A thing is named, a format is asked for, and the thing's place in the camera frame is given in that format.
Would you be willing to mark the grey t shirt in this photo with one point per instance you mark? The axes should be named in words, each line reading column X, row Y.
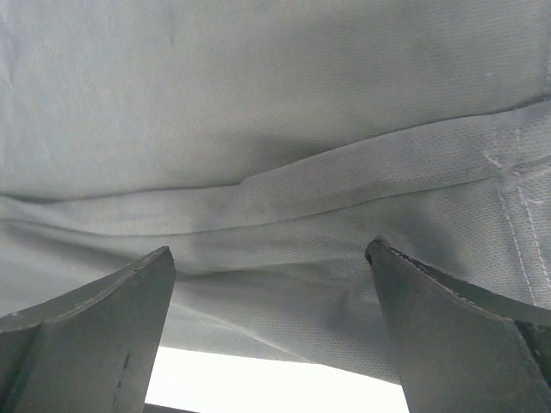
column 267, row 143

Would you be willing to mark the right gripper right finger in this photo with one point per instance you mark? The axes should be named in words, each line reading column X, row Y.
column 460, row 348

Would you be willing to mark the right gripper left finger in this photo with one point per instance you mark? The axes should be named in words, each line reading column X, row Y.
column 91, row 349

